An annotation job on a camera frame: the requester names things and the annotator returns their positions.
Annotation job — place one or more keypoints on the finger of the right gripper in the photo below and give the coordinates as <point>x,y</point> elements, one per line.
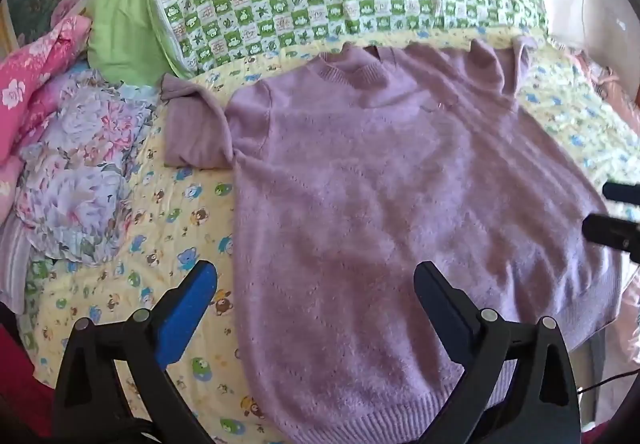
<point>624,193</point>
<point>617,234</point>

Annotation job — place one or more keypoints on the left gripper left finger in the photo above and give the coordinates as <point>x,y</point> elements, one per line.
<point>113,385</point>

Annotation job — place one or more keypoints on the yellow cartoon bear bedsheet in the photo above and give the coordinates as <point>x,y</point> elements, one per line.
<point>182,215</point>

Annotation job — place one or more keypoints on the pink fabric at bedside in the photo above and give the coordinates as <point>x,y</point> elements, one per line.
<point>606,83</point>

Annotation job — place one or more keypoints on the lilac floral folded cloth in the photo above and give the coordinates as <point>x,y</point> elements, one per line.
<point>74,198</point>

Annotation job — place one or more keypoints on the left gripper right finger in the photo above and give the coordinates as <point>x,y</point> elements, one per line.
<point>517,384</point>

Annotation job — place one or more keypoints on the purple knitted sweater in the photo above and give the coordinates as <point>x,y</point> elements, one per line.
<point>351,170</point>

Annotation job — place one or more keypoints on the pink floral blanket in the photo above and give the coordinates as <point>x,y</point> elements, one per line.
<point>23,73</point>

